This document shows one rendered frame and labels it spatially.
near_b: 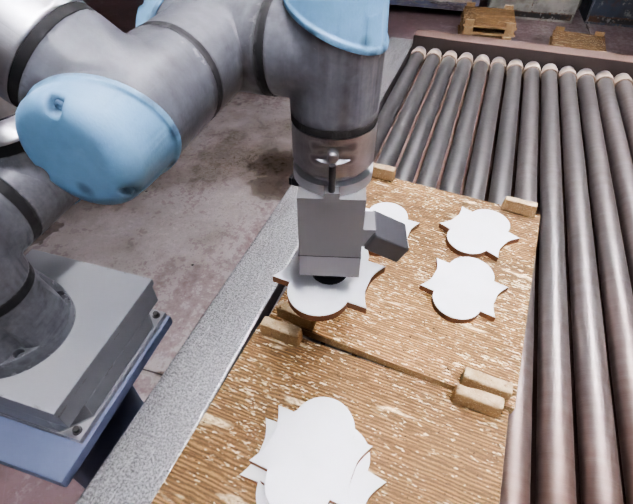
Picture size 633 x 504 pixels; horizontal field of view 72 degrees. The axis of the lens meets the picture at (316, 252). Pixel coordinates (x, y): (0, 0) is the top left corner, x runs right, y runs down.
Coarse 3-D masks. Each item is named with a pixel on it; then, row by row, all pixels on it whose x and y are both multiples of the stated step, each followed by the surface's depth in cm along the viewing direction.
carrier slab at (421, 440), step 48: (240, 384) 57; (288, 384) 57; (336, 384) 57; (384, 384) 57; (432, 384) 57; (240, 432) 53; (384, 432) 53; (432, 432) 53; (480, 432) 53; (192, 480) 49; (240, 480) 49; (384, 480) 49; (432, 480) 49; (480, 480) 49
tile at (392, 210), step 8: (376, 208) 80; (384, 208) 80; (392, 208) 80; (400, 208) 80; (392, 216) 79; (400, 216) 79; (408, 224) 77; (416, 224) 77; (408, 232) 76; (408, 248) 74
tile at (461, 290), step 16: (448, 272) 69; (464, 272) 69; (480, 272) 69; (432, 288) 67; (448, 288) 67; (464, 288) 67; (480, 288) 67; (496, 288) 67; (432, 304) 66; (448, 304) 65; (464, 304) 65; (480, 304) 65; (448, 320) 64; (464, 320) 63
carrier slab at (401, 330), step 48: (384, 192) 86; (432, 192) 86; (432, 240) 76; (528, 240) 76; (384, 288) 68; (528, 288) 68; (336, 336) 62; (384, 336) 62; (432, 336) 62; (480, 336) 62
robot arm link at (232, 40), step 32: (160, 0) 33; (192, 0) 31; (224, 0) 32; (256, 0) 32; (192, 32) 29; (224, 32) 31; (256, 32) 31; (224, 64) 30; (256, 64) 32; (224, 96) 31
